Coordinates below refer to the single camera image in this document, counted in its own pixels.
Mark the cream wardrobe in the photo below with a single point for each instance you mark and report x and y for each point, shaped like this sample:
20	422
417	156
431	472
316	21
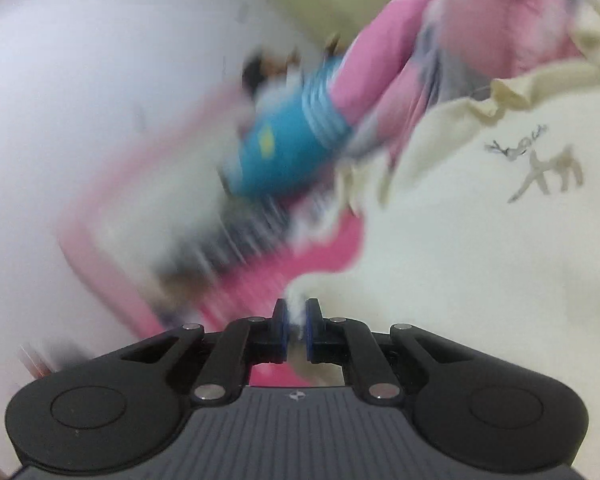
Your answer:
340	0

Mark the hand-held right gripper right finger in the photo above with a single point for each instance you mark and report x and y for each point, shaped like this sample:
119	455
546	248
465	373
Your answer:
311	332

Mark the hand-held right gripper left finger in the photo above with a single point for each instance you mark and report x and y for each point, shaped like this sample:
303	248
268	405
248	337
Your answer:
280	332

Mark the white fleece sweater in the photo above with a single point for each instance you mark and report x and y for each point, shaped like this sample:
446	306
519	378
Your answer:
480	260

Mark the blue striped pillow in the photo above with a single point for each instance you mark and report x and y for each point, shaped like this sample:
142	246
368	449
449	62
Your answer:
285	140

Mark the pink grey floral quilt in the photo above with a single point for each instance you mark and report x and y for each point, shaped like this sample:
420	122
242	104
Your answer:
380	60

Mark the pink floral bed sheet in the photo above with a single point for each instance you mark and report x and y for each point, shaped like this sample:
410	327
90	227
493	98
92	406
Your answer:
305	260

